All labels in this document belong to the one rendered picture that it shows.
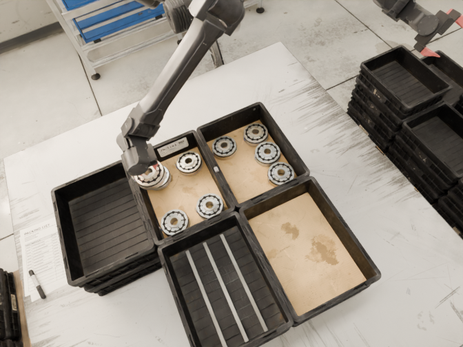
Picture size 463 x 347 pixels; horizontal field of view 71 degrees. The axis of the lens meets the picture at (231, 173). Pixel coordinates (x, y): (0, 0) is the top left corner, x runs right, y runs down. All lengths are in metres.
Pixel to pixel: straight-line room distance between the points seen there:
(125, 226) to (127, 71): 2.05
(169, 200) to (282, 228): 0.45
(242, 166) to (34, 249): 0.94
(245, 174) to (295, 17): 2.33
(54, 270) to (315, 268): 1.02
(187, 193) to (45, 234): 0.66
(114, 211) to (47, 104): 1.99
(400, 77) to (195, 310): 1.74
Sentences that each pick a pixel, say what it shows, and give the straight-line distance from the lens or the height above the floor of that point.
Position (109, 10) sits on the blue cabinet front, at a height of 0.50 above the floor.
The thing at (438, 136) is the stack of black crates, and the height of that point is 0.38.
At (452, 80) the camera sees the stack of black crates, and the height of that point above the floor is 0.27.
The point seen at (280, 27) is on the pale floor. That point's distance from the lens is 3.30.
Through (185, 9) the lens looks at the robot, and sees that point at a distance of 1.93.
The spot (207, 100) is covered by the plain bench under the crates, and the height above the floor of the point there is 0.70.
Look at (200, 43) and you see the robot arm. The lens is 0.79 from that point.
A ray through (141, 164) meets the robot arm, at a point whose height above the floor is 1.24.
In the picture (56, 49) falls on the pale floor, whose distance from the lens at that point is 3.76.
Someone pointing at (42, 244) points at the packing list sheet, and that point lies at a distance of 1.62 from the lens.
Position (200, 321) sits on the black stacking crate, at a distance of 1.16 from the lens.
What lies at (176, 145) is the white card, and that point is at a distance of 1.35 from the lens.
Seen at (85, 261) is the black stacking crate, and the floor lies 0.83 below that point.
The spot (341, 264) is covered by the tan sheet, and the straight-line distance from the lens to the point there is 1.20.
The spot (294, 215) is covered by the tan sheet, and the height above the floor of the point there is 0.83.
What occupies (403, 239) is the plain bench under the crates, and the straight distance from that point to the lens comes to 1.43.
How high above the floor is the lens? 1.97
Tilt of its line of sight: 60 degrees down
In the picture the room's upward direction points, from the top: 11 degrees counter-clockwise
